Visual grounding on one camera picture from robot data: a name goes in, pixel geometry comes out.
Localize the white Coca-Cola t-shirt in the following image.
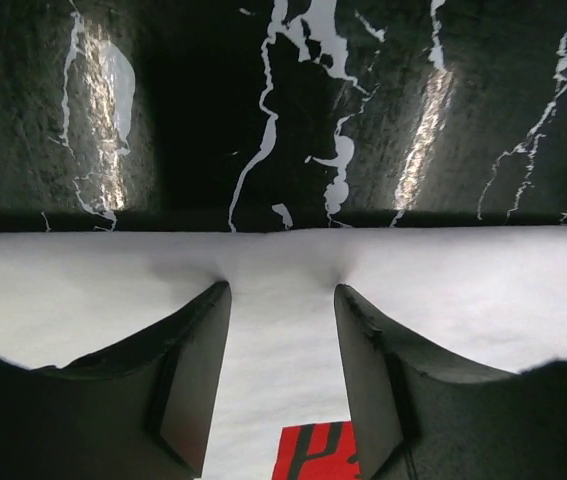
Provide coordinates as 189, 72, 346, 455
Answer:
0, 226, 567, 479

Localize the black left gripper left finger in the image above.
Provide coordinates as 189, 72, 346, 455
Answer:
0, 282, 232, 479

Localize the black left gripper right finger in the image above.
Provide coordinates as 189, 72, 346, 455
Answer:
334, 284, 567, 479

